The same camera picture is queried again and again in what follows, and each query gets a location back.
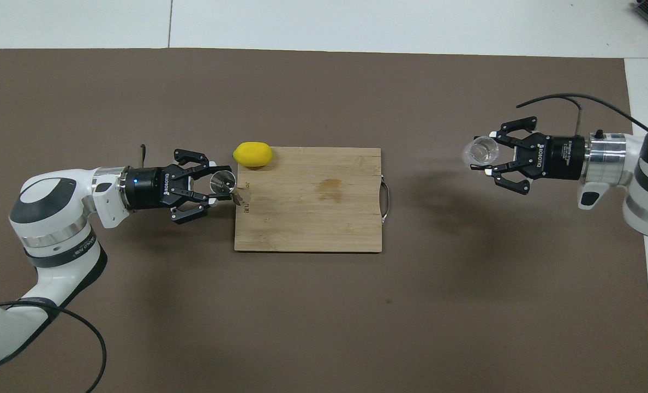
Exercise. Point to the wooden cutting board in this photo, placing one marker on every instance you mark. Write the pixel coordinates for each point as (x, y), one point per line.
(313, 218)

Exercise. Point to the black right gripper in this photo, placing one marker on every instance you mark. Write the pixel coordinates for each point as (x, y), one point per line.
(558, 157)

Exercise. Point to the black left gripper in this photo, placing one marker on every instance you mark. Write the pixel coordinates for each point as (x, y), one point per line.
(155, 188)

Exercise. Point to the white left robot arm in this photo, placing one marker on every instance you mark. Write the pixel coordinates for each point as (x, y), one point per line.
(46, 218)

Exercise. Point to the clear shot glass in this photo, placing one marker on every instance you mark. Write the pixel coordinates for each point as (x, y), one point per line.
(481, 150)

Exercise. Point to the yellow lemon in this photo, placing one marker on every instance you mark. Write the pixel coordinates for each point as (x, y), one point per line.
(253, 154)

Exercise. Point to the steel jigger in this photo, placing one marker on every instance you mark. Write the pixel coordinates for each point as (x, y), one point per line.
(223, 179)

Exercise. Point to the brown table mat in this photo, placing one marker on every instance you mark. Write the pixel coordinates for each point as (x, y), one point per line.
(302, 327)

